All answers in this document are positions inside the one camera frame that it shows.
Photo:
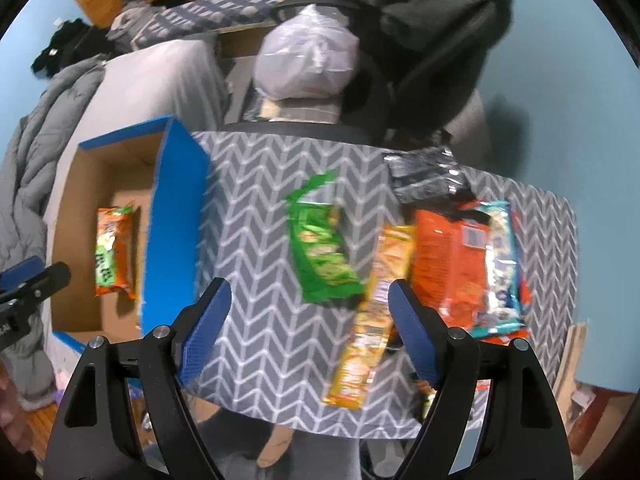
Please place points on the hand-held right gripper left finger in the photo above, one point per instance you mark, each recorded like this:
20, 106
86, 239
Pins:
207, 325

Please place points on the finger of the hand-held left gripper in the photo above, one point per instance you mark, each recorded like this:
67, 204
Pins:
45, 280

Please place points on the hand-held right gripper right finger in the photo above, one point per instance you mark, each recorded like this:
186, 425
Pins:
410, 325

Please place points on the yellow orange snack packet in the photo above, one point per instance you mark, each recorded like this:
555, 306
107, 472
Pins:
370, 330

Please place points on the large orange snack bag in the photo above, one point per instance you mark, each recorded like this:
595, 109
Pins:
445, 270

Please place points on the orange green snack packet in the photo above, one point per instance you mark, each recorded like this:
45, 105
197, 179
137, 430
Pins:
115, 250

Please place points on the blue cardboard box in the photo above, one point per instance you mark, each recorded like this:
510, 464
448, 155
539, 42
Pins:
175, 220

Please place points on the teal white snack packet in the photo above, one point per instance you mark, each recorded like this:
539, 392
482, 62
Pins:
502, 260

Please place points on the person's left hand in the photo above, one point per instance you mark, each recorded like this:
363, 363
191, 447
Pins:
10, 410

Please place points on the purple cloth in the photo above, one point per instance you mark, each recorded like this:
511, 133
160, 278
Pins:
62, 382

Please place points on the grey comforter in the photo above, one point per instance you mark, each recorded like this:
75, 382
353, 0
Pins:
40, 160

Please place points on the small black silver snack packet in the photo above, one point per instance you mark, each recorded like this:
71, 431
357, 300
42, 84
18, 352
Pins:
425, 177

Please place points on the cardboard sheets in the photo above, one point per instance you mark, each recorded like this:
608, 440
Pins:
570, 365

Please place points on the red brown box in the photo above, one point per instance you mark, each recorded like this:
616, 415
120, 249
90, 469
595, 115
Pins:
600, 420

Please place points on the grey bed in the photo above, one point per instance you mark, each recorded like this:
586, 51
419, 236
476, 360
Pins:
150, 85

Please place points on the black clothes pile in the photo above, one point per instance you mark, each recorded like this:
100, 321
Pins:
65, 45

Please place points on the black office chair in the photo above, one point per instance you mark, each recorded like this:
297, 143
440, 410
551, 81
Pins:
367, 92

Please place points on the white plastic bag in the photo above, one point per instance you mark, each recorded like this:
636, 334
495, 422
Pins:
305, 60

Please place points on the dark grey fleece blanket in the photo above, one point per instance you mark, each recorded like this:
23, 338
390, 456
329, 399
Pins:
440, 25

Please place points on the navy patterned wooden bench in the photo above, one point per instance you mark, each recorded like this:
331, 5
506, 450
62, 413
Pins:
215, 7

